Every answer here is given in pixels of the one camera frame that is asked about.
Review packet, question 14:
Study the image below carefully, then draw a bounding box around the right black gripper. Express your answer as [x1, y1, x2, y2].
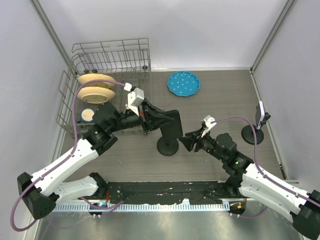
[179, 126, 226, 162]

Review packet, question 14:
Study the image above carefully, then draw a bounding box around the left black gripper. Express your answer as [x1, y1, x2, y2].
[109, 97, 174, 134]

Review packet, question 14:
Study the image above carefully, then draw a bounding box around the black phone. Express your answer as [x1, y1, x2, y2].
[160, 109, 183, 140]

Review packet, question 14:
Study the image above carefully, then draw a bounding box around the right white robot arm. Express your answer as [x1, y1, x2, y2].
[179, 129, 320, 240]

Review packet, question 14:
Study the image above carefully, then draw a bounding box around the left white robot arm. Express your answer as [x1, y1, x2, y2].
[17, 99, 183, 220]

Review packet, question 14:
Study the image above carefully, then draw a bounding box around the blue dotted plate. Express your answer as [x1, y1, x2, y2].
[167, 71, 201, 97]

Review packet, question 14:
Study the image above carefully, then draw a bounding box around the lower beige plate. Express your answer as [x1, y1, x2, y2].
[76, 86, 115, 104]

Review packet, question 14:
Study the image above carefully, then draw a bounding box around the beige plate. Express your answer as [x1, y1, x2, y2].
[76, 72, 117, 89]
[76, 86, 115, 104]

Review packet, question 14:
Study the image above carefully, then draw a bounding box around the blue mug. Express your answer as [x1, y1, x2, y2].
[76, 108, 95, 124]

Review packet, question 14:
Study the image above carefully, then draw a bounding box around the upper beige plate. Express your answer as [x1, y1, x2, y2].
[76, 72, 117, 89]

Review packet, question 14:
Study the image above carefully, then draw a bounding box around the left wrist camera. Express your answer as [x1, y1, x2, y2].
[127, 87, 145, 116]

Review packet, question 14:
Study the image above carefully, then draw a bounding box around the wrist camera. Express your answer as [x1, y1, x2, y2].
[127, 87, 145, 116]
[200, 115, 217, 138]

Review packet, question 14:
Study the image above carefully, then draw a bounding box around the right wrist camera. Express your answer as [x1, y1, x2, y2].
[200, 115, 217, 138]

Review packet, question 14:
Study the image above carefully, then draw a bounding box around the grey wire dish rack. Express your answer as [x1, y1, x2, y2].
[56, 37, 152, 135]

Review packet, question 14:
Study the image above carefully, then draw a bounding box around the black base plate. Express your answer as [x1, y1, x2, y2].
[77, 180, 251, 205]

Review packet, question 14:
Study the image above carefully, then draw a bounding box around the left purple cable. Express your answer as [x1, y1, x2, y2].
[9, 79, 132, 232]

